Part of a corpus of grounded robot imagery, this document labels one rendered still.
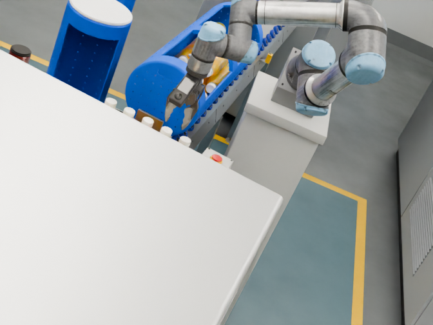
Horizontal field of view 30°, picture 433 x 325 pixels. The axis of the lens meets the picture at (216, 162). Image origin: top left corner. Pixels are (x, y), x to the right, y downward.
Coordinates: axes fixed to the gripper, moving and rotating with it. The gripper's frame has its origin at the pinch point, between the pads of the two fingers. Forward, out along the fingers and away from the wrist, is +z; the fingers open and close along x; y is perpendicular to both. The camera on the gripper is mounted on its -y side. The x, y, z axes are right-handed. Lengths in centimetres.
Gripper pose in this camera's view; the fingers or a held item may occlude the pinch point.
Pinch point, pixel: (174, 123)
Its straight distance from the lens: 261.4
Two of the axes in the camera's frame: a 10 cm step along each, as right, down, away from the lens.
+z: -3.5, 7.9, 5.1
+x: -8.8, -4.6, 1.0
